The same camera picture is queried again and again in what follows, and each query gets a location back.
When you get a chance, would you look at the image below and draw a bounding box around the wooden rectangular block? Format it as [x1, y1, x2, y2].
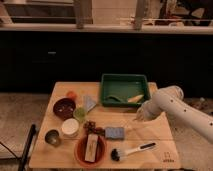
[85, 134, 98, 162]

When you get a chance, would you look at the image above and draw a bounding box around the brown grape bunch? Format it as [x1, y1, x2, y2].
[83, 121, 105, 136]

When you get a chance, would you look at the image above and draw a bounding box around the blue sponge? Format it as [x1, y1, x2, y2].
[105, 127, 125, 140]

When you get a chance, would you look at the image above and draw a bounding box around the green small cup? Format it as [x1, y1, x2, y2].
[73, 107, 86, 122]

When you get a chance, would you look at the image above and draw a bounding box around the dark red bowl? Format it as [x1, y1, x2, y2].
[53, 98, 76, 120]

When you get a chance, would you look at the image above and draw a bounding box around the grey blue triangular cloth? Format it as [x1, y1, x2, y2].
[83, 95, 97, 112]

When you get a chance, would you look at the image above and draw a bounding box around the green plastic tray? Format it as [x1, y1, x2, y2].
[100, 74, 150, 107]

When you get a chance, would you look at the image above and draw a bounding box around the orange small fruit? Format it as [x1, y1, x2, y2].
[66, 91, 77, 100]

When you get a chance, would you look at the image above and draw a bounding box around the white dish brush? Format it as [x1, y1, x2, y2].
[110, 143, 156, 162]

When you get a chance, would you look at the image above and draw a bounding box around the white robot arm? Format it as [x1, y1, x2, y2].
[136, 86, 213, 143]

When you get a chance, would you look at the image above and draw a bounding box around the orange plate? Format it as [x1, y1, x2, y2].
[74, 135, 107, 168]

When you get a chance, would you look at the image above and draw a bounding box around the metal small cup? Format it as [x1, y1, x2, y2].
[45, 130, 60, 146]

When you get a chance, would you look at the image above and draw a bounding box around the yellow banana piece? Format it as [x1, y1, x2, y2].
[127, 94, 144, 103]

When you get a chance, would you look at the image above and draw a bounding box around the white round container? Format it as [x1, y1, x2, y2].
[61, 118, 79, 138]

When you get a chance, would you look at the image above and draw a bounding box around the black chair frame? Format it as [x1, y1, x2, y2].
[0, 124, 36, 171]

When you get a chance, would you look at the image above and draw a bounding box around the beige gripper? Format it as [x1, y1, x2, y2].
[136, 106, 150, 121]

